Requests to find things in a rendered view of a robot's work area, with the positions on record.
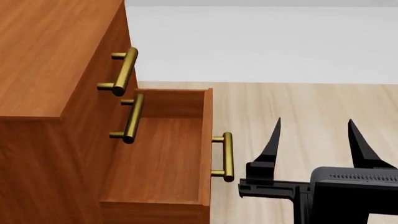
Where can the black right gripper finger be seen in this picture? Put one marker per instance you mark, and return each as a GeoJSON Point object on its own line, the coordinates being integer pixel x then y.
{"type": "Point", "coordinates": [362, 149]}
{"type": "Point", "coordinates": [270, 154]}

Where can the open wooden drawer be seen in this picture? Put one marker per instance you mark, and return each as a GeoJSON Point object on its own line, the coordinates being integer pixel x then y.
{"type": "Point", "coordinates": [161, 149]}

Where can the brown wooden cabinet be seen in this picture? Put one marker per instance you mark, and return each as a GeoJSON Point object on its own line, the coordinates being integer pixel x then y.
{"type": "Point", "coordinates": [46, 70]}

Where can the dark grey gripper camera box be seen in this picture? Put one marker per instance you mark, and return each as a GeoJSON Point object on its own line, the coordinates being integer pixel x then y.
{"type": "Point", "coordinates": [348, 193]}

